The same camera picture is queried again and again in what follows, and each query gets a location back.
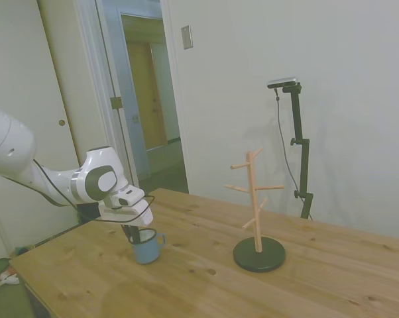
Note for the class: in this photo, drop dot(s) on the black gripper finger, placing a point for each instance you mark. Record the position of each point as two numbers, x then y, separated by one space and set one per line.
128 233
136 234

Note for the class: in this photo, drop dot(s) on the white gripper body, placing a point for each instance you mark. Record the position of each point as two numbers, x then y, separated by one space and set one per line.
133 215

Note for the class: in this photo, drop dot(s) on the blue enamel mug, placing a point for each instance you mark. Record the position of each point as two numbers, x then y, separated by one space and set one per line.
146 253

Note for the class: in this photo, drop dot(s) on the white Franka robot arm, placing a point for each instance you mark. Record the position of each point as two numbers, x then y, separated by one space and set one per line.
7 142

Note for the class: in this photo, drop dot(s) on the black block behind table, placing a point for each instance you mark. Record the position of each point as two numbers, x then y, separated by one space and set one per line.
87 210

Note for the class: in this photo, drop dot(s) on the brass door hinge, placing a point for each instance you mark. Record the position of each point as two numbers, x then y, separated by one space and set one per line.
116 102

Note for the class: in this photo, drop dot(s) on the wooden hallway door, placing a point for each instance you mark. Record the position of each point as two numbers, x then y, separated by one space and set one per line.
146 99

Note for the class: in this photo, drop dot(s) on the round brass door pull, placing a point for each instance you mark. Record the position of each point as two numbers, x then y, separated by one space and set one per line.
62 122

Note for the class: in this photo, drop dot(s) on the small white floor object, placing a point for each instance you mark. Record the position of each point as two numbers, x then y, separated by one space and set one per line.
10 279

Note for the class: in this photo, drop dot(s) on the open grey door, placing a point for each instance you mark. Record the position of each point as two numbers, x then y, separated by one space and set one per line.
130 83

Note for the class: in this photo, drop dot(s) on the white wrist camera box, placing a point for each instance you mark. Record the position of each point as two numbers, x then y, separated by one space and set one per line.
128 195

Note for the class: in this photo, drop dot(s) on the metal wall switch plate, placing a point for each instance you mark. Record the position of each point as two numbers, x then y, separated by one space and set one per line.
187 37

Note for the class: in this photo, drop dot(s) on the black camera stand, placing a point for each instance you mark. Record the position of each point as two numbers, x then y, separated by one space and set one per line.
298 116

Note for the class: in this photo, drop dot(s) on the grey exterior camera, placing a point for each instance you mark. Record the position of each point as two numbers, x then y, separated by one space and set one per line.
283 81

